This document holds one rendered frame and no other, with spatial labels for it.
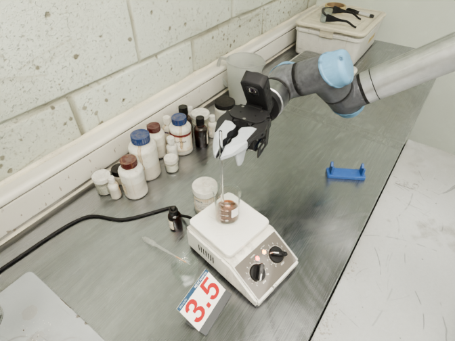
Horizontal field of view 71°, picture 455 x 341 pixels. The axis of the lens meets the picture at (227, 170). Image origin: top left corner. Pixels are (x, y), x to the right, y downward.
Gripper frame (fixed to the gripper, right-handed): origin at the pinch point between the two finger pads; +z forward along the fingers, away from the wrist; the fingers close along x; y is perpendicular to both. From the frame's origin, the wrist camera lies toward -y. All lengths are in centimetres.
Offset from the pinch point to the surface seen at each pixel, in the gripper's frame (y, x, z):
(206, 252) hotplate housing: 21.2, 0.2, 7.2
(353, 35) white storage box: 14, -5, -103
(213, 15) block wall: 0, 35, -61
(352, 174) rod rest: 25.5, -21.3, -33.8
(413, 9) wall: 12, -24, -142
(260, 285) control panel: 22.0, -12.1, 8.5
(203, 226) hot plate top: 17.0, 2.1, 4.5
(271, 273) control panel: 22.0, -12.9, 5.3
